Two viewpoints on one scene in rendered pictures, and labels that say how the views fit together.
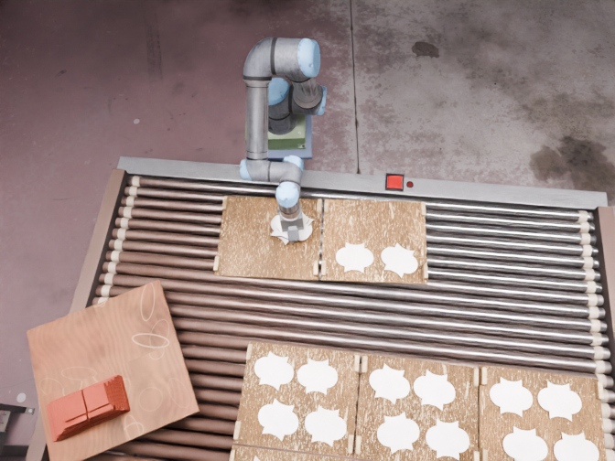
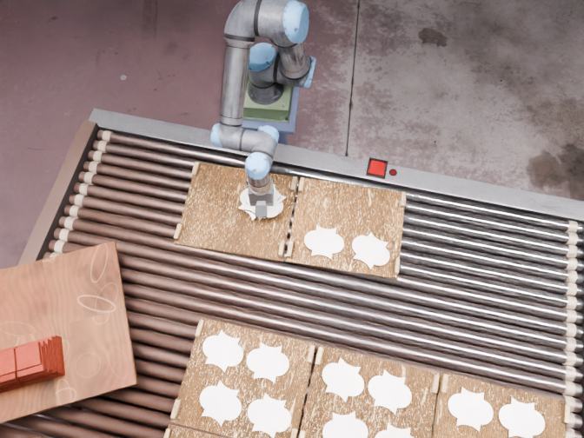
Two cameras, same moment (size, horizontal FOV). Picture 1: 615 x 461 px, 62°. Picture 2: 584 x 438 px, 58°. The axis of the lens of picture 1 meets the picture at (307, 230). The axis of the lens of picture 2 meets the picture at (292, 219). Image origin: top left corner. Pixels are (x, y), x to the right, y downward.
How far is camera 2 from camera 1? 12 cm
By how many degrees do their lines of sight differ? 1
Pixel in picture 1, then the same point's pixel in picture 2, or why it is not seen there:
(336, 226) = (308, 207)
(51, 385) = not seen: outside the picture
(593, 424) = not seen: outside the picture
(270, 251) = (235, 226)
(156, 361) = (100, 326)
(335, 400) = (283, 389)
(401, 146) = (394, 135)
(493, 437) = not seen: outside the picture
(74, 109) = (61, 57)
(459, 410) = (414, 416)
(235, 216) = (204, 184)
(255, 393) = (200, 373)
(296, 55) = (281, 16)
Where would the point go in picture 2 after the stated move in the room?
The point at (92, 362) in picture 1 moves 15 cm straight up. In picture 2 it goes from (33, 319) to (9, 308)
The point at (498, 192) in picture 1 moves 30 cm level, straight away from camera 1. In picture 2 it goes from (485, 191) to (527, 142)
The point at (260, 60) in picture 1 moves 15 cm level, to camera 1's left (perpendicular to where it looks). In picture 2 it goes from (242, 18) to (193, 18)
